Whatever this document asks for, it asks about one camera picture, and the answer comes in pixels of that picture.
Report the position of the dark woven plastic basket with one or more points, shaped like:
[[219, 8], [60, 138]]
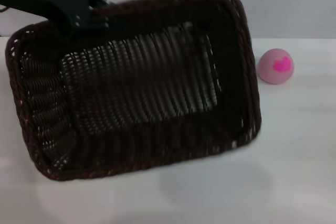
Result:
[[136, 95]]

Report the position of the pink ball with magenta patch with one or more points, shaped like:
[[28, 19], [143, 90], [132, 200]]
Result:
[[267, 73]]

